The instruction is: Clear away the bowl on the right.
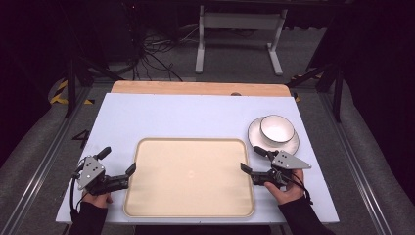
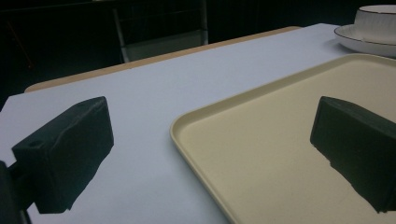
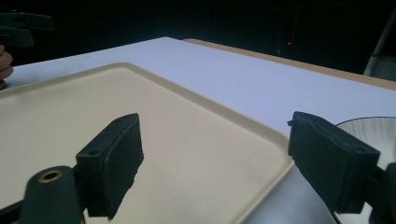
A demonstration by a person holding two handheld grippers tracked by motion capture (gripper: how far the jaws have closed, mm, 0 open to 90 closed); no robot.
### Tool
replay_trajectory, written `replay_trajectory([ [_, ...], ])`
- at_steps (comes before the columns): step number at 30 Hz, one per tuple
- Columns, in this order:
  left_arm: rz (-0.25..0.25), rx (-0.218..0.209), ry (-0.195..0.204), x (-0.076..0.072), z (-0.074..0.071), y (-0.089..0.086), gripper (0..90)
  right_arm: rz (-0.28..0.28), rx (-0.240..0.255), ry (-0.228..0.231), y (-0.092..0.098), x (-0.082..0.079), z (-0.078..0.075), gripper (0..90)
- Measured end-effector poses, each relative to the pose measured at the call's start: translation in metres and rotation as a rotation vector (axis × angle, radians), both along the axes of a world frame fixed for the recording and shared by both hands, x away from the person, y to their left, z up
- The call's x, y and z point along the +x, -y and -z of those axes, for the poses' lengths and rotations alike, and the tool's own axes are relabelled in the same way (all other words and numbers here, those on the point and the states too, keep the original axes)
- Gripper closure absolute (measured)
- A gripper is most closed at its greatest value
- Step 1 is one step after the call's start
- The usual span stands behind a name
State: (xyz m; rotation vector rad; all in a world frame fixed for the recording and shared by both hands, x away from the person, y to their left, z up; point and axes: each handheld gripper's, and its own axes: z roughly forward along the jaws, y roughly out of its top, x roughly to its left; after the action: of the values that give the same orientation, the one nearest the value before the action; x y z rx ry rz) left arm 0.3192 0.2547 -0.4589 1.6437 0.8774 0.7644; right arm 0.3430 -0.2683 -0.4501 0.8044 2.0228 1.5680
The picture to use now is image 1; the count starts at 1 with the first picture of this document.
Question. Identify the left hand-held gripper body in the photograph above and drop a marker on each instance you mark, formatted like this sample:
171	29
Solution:
92	173

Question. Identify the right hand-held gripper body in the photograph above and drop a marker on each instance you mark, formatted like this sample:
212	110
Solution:
287	162

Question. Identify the person's left hand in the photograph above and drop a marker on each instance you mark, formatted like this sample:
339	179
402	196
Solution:
98	200

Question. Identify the person's right hand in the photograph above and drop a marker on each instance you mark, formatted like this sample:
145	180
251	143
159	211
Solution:
292	191

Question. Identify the white plate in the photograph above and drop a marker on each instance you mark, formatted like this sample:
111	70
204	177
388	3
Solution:
254	133

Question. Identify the white bowl with dark rim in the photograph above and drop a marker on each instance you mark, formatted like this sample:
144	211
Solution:
277	130

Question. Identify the beige plastic tray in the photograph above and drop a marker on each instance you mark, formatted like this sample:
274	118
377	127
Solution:
189	178

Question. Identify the yellow black hazard tape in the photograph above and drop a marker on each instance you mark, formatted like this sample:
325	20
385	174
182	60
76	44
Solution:
60	94

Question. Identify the white board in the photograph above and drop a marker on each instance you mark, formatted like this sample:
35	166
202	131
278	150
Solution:
182	116

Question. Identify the black tripod stand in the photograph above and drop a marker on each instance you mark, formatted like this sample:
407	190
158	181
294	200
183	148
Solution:
329	78
81	75

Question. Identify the wooden table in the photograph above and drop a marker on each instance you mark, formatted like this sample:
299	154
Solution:
199	88

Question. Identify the white metal stand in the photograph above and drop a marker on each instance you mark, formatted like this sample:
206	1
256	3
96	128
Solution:
239	21

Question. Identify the aluminium floor rail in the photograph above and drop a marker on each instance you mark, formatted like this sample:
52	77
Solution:
39	166
355	163

